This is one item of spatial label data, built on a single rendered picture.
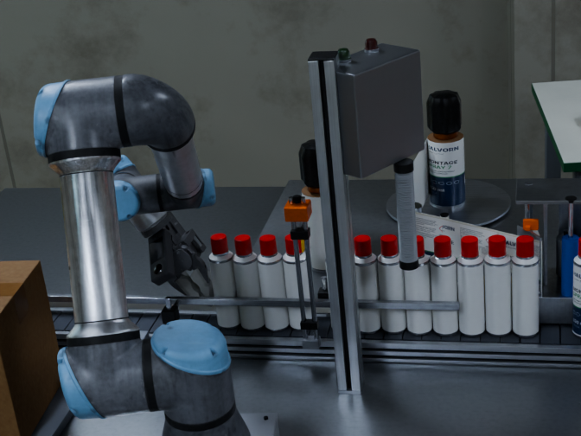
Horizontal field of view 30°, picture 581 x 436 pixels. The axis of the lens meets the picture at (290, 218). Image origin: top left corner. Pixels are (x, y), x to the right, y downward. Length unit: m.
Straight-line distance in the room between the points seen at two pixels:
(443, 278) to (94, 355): 0.74
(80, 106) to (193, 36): 3.01
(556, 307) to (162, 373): 0.86
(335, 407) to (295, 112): 2.81
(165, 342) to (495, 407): 0.68
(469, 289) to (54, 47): 3.07
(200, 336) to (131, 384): 0.13
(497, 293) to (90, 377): 0.83
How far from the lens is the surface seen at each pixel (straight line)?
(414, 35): 4.66
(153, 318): 2.37
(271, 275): 2.19
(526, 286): 2.13
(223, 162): 4.89
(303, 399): 2.12
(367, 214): 2.73
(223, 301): 2.23
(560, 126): 3.49
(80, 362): 1.72
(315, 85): 1.86
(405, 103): 1.93
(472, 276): 2.12
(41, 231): 3.03
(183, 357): 1.67
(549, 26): 4.41
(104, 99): 1.73
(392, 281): 2.15
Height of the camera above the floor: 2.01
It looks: 24 degrees down
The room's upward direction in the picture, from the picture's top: 6 degrees counter-clockwise
